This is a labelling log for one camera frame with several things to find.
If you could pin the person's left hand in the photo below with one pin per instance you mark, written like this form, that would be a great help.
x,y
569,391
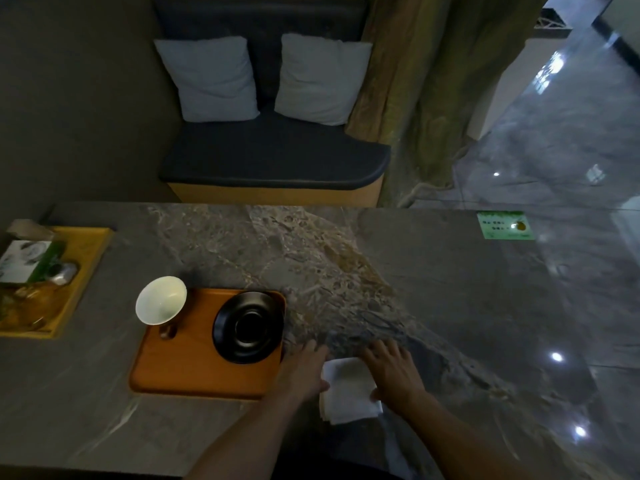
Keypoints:
x,y
300,372

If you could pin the person's right hand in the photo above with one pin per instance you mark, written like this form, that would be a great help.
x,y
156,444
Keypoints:
x,y
395,374

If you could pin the person's right thumb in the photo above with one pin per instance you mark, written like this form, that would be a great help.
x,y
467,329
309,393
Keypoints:
x,y
374,394

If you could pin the person's left fingers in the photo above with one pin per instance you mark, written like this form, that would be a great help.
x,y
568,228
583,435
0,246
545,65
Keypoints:
x,y
315,348

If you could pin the white napkin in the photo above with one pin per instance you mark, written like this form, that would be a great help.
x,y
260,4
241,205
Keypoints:
x,y
347,394

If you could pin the person's left forearm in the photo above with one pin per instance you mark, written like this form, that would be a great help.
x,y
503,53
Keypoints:
x,y
250,439

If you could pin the person's right forearm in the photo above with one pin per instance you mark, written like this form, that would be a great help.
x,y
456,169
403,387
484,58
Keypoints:
x,y
450,439

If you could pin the black round plate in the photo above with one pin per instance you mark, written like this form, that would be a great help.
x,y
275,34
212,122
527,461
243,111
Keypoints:
x,y
248,327

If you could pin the orange wooden serving tray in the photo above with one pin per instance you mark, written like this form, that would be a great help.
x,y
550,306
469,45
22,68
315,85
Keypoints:
x,y
195,362

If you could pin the small brown cup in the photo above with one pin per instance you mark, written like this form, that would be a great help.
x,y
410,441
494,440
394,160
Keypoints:
x,y
168,331

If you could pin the white ceramic bowl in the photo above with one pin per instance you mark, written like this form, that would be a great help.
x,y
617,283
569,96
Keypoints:
x,y
161,300

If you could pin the dark blue upholstered bench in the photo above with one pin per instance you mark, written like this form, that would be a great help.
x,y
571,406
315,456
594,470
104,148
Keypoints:
x,y
270,154

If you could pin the green table sticker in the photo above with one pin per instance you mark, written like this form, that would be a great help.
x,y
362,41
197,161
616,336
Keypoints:
x,y
502,225

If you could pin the yellow wooden tray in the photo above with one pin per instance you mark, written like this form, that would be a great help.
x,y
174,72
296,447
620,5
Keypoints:
x,y
82,264

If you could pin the silver metal container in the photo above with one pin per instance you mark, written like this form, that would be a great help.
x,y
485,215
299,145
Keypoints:
x,y
64,273

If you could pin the grey square pillow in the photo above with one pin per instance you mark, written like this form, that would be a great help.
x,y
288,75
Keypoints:
x,y
210,79
320,79

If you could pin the brown green tree trunk pillar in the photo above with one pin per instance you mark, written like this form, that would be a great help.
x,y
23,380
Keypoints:
x,y
430,84

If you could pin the white and green box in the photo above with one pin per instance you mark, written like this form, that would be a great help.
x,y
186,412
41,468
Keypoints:
x,y
25,259

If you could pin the small brown paper box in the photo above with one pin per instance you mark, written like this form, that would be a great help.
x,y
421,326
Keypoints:
x,y
30,229

